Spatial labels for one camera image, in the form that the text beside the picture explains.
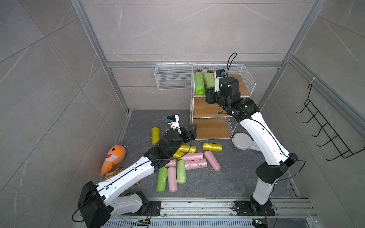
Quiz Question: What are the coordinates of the green roll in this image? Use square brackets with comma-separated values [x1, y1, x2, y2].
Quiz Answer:
[177, 160, 187, 184]
[156, 167, 168, 192]
[204, 72, 215, 88]
[194, 72, 205, 95]

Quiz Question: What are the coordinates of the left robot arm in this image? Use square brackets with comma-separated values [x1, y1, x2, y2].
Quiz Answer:
[77, 124, 197, 228]

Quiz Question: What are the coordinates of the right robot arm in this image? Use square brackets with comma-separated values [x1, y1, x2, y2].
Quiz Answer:
[205, 77, 298, 215]

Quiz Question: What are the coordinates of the yellow roll middle horizontal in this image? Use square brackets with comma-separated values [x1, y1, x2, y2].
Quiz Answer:
[178, 145, 197, 154]

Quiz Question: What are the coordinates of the yellow roll horizontal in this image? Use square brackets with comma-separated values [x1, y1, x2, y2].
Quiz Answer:
[202, 142, 222, 152]
[178, 145, 197, 154]

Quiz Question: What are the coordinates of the yellow roll diagonal centre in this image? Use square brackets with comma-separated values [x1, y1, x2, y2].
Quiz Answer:
[173, 151, 185, 160]

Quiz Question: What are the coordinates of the yellow roll right horizontal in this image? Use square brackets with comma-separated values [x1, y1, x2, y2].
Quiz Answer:
[202, 142, 222, 152]

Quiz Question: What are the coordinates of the pink roll upper centre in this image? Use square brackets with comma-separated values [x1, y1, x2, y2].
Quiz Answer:
[181, 153, 204, 161]

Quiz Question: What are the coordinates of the pink roll right diagonal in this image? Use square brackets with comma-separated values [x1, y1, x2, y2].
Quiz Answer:
[203, 151, 221, 172]

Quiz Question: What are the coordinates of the pink roll lower centre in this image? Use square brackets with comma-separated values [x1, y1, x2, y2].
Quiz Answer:
[185, 159, 207, 171]

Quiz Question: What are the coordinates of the pink roll left horizontal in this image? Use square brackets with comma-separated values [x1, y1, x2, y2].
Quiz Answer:
[164, 159, 177, 168]

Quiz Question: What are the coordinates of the yellow roll far left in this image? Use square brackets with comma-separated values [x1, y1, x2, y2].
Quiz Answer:
[151, 127, 160, 146]

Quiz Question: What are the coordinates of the pink roll bottom upright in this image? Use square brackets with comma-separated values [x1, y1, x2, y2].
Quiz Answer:
[167, 167, 178, 192]

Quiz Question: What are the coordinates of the white round paddle object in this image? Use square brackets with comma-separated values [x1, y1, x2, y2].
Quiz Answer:
[232, 133, 261, 152]

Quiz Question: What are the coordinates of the orange carrot plush toy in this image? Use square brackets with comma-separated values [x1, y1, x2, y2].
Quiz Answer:
[100, 145, 126, 176]

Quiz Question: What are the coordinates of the brown patterned flat item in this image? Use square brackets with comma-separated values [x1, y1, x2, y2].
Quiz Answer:
[105, 167, 141, 188]

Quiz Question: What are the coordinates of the white wire three-tier shelf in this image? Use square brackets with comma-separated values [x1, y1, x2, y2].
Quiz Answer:
[190, 64, 256, 140]

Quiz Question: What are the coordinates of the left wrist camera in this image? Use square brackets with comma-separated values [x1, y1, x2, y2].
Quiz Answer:
[166, 115, 181, 134]

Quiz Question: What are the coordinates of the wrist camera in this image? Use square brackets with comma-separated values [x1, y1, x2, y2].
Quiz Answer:
[166, 115, 181, 134]
[214, 69, 226, 78]

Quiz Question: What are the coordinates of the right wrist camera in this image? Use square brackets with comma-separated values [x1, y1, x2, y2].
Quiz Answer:
[214, 69, 226, 78]

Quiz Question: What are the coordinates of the white wire wall basket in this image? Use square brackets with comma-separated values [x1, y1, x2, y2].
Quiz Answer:
[154, 64, 192, 90]

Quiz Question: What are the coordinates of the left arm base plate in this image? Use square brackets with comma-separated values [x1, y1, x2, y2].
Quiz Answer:
[137, 200, 162, 217]

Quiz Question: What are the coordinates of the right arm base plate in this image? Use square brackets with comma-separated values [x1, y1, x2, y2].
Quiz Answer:
[232, 200, 276, 217]

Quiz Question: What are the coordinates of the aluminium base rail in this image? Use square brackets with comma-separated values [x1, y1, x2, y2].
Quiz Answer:
[149, 198, 317, 218]

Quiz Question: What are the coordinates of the black wire wall hook rack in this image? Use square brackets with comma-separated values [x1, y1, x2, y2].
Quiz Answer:
[296, 84, 365, 162]

